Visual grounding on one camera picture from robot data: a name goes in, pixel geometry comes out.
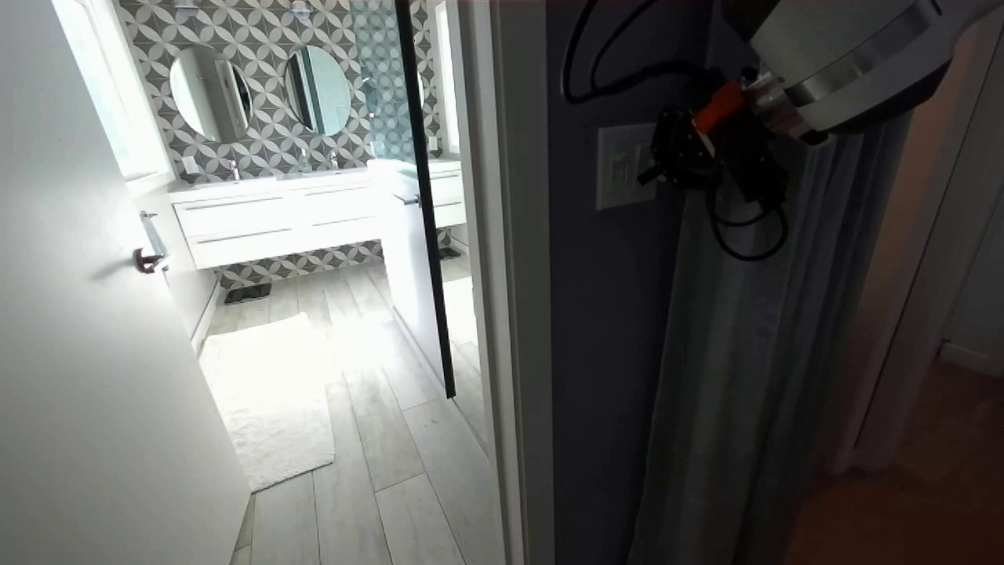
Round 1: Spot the white bath rug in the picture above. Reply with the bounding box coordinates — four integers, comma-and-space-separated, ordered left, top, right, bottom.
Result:
194, 310, 338, 496

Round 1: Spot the black framed glass panel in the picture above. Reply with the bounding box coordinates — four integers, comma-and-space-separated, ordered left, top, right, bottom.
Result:
388, 0, 460, 402

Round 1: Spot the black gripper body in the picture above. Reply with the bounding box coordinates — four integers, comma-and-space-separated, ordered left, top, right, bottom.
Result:
653, 102, 791, 212

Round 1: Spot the white door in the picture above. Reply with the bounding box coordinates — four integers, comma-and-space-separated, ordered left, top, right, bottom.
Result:
0, 0, 256, 565

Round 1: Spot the white light switch plate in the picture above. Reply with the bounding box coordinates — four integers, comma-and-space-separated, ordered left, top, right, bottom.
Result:
593, 121, 662, 213

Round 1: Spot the white bathroom vanity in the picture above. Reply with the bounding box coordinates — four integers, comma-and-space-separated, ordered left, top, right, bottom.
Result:
162, 155, 470, 275

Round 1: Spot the white door frame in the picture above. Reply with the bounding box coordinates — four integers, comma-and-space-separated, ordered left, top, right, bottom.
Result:
449, 0, 560, 565

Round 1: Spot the round wall mirror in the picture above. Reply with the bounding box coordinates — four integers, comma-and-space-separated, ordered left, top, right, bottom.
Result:
279, 40, 358, 141
165, 44, 253, 146

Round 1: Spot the grey pleated curtain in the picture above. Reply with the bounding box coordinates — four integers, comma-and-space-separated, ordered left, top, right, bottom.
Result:
624, 103, 918, 565

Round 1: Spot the silver door handle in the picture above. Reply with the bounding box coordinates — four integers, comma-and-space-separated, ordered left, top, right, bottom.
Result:
132, 212, 176, 281

